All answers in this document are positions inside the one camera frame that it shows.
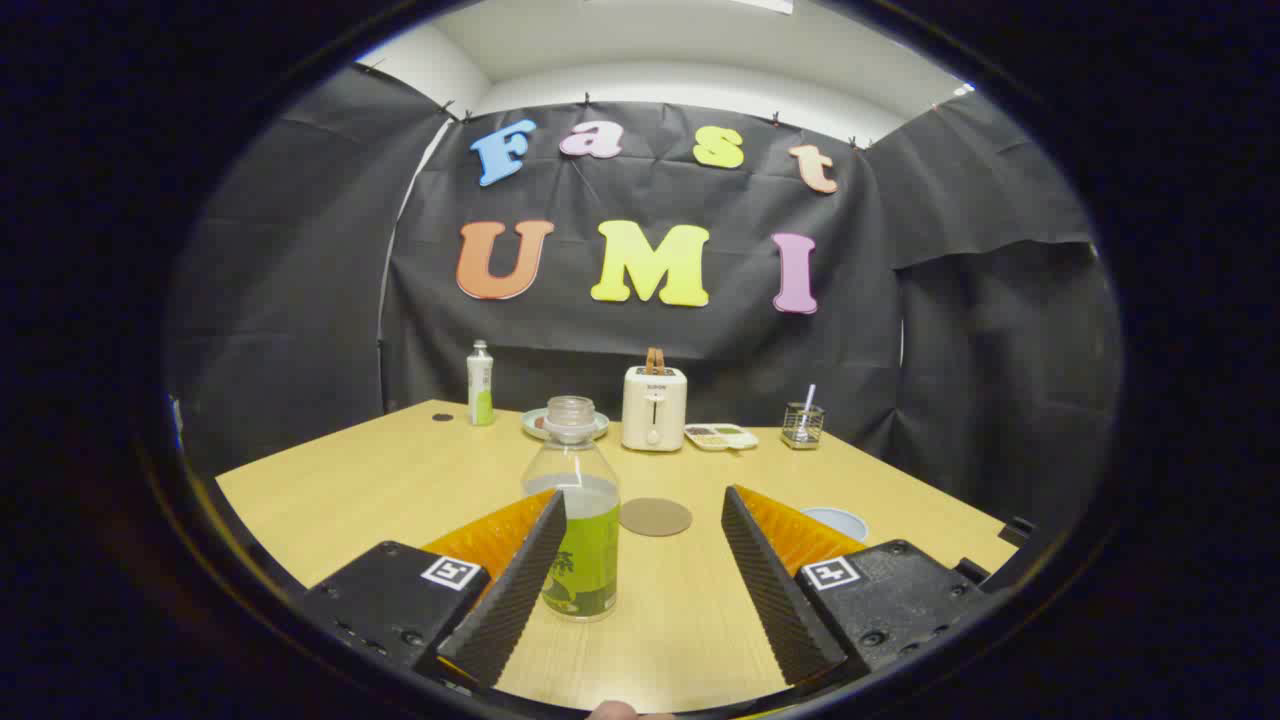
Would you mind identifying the black backdrop cloth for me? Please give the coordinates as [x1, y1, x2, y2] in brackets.
[165, 65, 1126, 531]

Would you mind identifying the small white green bottle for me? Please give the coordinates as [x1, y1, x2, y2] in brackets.
[467, 339, 496, 427]

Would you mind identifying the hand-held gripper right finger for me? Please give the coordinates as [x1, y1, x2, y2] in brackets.
[720, 485, 991, 689]

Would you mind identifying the pale grey cup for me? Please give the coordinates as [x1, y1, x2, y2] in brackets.
[800, 506, 869, 543]

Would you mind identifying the cream toaster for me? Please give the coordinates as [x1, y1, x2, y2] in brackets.
[621, 365, 689, 453]

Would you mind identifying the wire mesh holder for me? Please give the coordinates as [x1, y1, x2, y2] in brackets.
[781, 402, 826, 450]

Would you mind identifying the pale green plate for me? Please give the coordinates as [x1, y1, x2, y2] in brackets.
[521, 407, 610, 441]

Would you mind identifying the wooden table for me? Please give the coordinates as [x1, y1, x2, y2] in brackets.
[215, 400, 1021, 713]

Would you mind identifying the white divided snack tray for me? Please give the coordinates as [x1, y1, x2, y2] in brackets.
[684, 423, 760, 452]

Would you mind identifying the round brown coaster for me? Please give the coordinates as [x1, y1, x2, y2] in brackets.
[619, 497, 693, 538]

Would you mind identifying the green label juice bottle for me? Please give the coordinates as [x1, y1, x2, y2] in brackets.
[521, 395, 622, 623]

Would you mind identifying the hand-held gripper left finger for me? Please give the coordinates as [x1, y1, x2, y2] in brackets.
[300, 488, 569, 691]

